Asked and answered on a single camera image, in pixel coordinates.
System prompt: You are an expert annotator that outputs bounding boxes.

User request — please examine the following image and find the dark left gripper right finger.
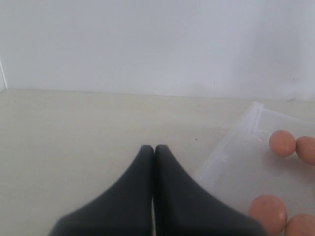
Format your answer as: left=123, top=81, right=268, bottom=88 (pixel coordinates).
left=153, top=145, right=266, bottom=236

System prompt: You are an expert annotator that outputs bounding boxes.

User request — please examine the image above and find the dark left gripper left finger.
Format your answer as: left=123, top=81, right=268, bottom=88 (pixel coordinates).
left=50, top=145, right=154, bottom=236

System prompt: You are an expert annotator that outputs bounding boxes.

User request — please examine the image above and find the clear plastic storage box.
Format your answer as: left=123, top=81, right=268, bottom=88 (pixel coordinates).
left=196, top=102, right=315, bottom=236

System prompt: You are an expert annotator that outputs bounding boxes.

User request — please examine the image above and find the brown egg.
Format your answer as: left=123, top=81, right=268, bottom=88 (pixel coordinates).
left=284, top=214, right=315, bottom=236
left=296, top=136, right=315, bottom=166
left=269, top=130, right=296, bottom=157
left=248, top=194, right=287, bottom=236

